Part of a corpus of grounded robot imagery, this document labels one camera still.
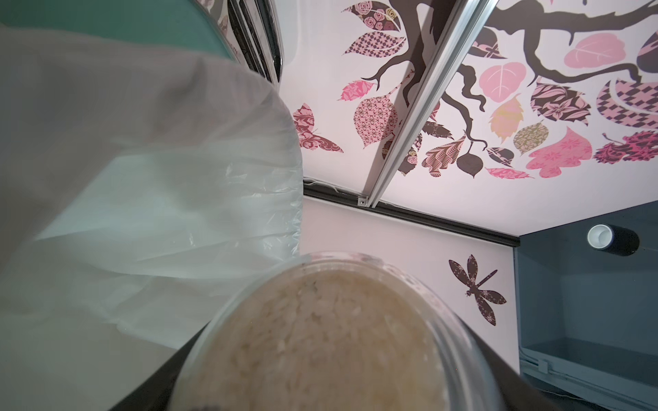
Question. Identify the mint green toaster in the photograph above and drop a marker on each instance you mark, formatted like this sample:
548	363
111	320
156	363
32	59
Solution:
247	32

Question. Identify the glass jar beige lid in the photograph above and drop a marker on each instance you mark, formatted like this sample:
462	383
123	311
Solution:
336	331

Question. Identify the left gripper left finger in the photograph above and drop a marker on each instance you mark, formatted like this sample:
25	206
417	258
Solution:
154	394

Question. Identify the white plastic trash bag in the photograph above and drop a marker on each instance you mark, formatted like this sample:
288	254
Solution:
141	188

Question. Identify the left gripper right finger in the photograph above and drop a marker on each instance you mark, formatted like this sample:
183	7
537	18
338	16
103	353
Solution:
516	394

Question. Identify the black cylinder white cap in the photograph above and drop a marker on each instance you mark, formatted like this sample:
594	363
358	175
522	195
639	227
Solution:
614	240

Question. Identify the aluminium rail back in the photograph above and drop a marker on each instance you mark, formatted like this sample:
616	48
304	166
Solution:
466	20

